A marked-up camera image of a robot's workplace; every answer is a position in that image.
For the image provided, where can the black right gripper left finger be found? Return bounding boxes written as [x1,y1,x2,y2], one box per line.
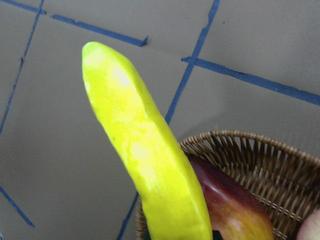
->
[143,229,151,240]

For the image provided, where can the brown wicker basket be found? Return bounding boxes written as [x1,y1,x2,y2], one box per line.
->
[134,129,320,240]

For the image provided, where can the pink peach front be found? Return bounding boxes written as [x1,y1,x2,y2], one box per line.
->
[296,209,320,240]

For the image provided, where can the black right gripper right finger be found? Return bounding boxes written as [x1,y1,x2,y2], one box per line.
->
[212,230,223,240]

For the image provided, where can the yellow banana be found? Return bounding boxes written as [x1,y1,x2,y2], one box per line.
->
[82,41,213,240]

